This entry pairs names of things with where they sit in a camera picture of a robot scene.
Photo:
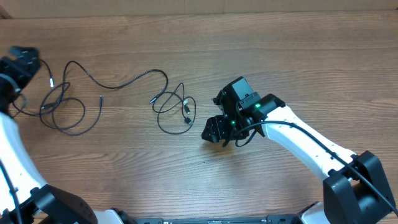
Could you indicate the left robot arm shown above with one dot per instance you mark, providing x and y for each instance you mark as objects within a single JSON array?
[{"x": 24, "y": 192}]

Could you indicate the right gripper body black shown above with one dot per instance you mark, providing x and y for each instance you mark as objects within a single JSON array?
[{"x": 224, "y": 129}]

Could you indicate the cardboard wall panel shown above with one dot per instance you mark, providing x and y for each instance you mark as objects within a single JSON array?
[{"x": 27, "y": 9}]

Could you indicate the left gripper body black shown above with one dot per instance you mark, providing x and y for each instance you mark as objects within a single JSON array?
[{"x": 19, "y": 74}]

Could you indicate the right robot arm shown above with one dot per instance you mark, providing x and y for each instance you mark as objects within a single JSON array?
[{"x": 355, "y": 186}]

